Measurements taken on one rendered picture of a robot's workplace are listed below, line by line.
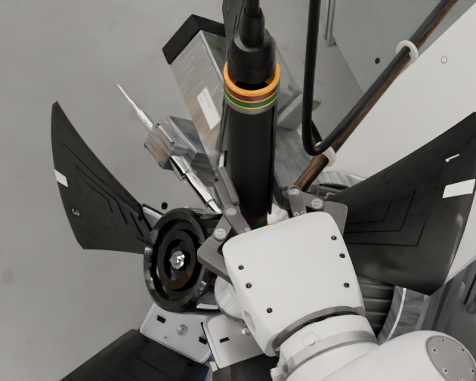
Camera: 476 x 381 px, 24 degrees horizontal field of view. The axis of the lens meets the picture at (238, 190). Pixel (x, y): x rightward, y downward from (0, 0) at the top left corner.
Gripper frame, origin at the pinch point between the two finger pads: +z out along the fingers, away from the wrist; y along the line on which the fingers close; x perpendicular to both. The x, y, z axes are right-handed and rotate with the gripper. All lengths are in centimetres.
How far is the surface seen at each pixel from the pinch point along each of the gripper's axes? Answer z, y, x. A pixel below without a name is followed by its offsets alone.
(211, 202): 21.9, 3.1, -37.5
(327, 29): 127, 71, -145
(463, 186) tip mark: -3.1, 20.4, -6.4
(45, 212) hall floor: 99, -15, -149
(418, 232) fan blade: -5.4, 15.0, -8.2
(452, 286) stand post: 9, 34, -57
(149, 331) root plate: 7.5, -9.7, -37.9
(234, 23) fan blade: 29.5, 9.0, -13.8
